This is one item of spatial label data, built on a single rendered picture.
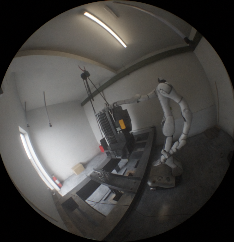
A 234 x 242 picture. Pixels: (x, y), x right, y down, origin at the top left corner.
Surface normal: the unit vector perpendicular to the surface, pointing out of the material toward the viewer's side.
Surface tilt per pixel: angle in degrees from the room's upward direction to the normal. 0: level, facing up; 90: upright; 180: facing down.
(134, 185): 0
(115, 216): 0
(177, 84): 90
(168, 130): 90
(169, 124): 89
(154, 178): 0
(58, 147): 90
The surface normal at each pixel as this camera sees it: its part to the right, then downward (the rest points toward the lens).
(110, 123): -0.36, 0.23
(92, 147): 0.78, -0.27
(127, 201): -0.38, -0.92
